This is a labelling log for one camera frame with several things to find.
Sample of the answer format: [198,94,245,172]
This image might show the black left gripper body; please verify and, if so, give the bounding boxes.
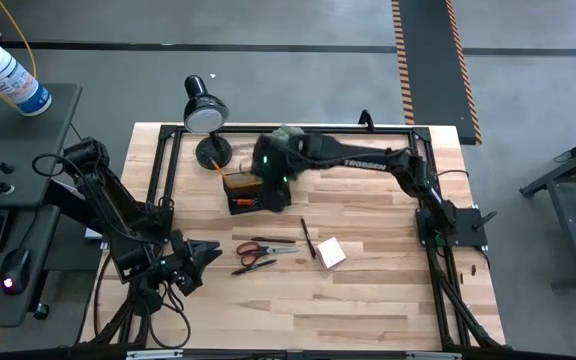
[167,229,204,296]

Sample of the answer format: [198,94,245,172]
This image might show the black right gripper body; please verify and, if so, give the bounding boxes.
[261,178,294,214]

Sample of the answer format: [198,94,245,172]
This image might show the plain black pen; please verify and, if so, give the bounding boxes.
[250,235,297,245]
[299,216,317,260]

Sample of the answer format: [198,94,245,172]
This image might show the black pen with white print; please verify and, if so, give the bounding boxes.
[231,258,278,277]

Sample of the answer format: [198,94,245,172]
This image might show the red-handled scissors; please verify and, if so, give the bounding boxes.
[235,241,300,268]

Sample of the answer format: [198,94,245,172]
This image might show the orange pencil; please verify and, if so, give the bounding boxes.
[210,158,229,182]

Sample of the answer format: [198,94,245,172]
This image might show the pink sticky note pad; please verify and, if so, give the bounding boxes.
[315,236,348,270]

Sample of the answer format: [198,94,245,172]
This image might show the black mesh desk organizer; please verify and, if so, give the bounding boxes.
[221,169,293,216]

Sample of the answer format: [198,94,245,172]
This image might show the green potted artificial plant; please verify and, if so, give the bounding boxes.
[267,124,307,149]

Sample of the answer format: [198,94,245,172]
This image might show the black desk lamp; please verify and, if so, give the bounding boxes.
[182,74,233,170]

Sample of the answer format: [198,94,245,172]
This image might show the black computer mouse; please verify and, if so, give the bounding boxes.
[0,248,33,296]

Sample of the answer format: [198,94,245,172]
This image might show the black side desk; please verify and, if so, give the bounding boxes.
[0,82,83,329]

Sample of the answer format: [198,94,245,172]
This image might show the black mat with striped edge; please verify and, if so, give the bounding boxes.
[391,0,483,146]

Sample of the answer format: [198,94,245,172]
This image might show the white wipes canister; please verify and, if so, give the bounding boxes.
[0,40,53,117]

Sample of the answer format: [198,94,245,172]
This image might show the grey metal table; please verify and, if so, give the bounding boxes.
[519,125,576,294]

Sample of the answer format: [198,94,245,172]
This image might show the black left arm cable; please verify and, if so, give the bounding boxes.
[31,152,193,350]

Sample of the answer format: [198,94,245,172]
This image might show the black aluminium table frame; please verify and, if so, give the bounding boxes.
[87,122,507,351]

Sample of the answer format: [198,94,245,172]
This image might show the silver aluminium rail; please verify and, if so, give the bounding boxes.
[405,352,462,360]
[126,349,184,360]

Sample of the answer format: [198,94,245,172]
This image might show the black frame-mounted bracket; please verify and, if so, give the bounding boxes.
[357,108,377,132]

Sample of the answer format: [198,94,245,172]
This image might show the yellow cable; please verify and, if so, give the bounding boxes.
[0,0,38,109]

